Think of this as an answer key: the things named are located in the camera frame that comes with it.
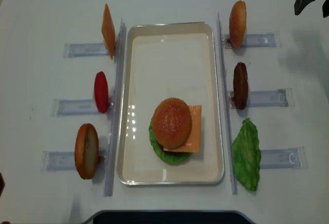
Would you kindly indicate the bun half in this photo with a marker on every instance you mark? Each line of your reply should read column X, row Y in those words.
column 237, row 24
column 172, row 123

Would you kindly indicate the standing brown meat patty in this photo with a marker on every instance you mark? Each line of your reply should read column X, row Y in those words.
column 240, row 86

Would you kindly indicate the standing green lettuce leaf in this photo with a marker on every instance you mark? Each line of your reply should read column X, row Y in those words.
column 247, row 156

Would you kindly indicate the cheese slice on burger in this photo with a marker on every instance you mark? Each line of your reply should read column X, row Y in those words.
column 192, row 145

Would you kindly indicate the standing orange cheese slice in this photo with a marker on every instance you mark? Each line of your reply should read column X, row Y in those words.
column 108, row 31

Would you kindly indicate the meat patty on burger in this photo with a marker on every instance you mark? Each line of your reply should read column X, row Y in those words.
column 164, row 149

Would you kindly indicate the lettuce leaf on burger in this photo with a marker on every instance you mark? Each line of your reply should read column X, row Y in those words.
column 172, row 158

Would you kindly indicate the standing red tomato slice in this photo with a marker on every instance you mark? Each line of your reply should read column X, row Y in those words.
column 101, row 92

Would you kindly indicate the white metal tray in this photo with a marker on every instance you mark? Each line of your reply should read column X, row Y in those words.
column 163, row 61

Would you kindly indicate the standing bottom bun slice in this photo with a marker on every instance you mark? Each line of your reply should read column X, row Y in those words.
column 86, row 151

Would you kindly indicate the dark device at table edge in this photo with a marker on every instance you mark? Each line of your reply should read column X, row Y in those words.
column 168, row 217

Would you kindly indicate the clear bun holder rail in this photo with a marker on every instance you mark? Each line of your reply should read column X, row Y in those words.
column 270, row 39
column 58, row 161

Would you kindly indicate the clear patty holder rail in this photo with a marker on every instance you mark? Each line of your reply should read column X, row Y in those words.
column 270, row 98

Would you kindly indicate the clear lettuce holder rail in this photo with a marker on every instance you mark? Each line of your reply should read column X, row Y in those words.
column 291, row 158

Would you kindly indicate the right long clear rail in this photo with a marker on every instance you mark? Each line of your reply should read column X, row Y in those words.
column 226, row 105

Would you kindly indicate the long clear rail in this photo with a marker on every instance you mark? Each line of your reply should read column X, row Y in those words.
column 116, row 113
column 226, row 105

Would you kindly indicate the left long clear rail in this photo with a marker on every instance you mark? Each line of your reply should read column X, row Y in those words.
column 116, row 113

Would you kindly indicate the clear cheese holder rail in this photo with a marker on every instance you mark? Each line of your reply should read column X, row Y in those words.
column 74, row 50

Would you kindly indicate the clear tomato holder rail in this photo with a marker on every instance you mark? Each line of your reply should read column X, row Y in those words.
column 61, row 107

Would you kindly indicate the clear bottom bun holder rail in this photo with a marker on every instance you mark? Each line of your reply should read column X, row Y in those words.
column 58, row 161

